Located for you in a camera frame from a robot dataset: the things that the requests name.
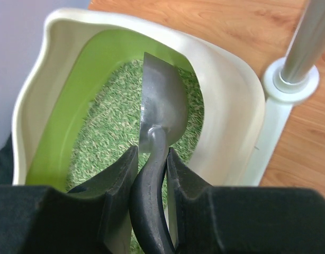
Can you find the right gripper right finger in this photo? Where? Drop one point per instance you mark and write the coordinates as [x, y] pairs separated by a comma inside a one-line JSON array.
[[225, 219]]

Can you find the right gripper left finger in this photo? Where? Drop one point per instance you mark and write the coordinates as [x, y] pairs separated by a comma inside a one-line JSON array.
[[93, 217]]

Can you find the grey metal scoop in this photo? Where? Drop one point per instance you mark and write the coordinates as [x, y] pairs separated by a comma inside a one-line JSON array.
[[163, 121]]

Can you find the cream green litter box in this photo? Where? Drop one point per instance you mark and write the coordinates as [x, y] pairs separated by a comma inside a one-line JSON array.
[[80, 104]]

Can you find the black cloth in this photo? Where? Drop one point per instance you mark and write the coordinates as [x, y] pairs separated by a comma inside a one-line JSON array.
[[6, 163]]

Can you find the white clothes rack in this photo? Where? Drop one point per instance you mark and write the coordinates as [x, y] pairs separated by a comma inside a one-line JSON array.
[[287, 82]]

